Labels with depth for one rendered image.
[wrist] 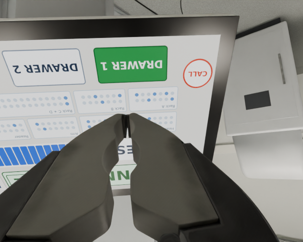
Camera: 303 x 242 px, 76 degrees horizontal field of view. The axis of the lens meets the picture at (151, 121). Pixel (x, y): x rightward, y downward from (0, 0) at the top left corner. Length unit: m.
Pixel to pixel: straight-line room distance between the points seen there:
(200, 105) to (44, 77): 0.22
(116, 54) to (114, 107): 0.07
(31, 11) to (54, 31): 0.17
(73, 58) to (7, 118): 0.14
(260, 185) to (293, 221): 0.60
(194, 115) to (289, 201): 3.39
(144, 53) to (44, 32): 0.12
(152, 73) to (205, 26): 0.09
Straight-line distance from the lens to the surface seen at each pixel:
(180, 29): 0.26
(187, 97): 0.29
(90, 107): 0.30
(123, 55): 0.26
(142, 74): 0.27
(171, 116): 0.30
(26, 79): 0.31
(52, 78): 0.29
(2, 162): 0.41
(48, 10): 0.44
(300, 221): 3.70
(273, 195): 3.66
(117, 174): 0.37
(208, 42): 0.28
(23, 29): 0.29
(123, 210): 1.39
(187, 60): 0.27
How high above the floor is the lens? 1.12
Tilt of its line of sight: 9 degrees down
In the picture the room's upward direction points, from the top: 177 degrees clockwise
